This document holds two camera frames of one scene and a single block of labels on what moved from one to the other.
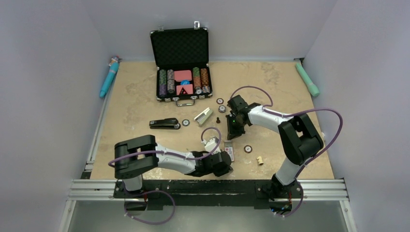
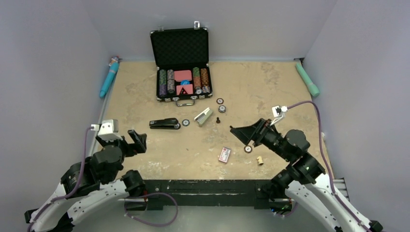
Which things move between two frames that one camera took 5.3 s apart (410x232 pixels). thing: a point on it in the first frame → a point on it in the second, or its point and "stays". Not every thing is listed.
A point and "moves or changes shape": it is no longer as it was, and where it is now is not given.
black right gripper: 233,133 → 246,133
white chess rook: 260,160 stays
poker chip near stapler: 185,123 stays
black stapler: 168,123 stays
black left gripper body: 220,172 → 129,149
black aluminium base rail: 262,194 stays
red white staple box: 228,148 moves or changes shape
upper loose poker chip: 220,101 stays
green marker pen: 312,87 stays
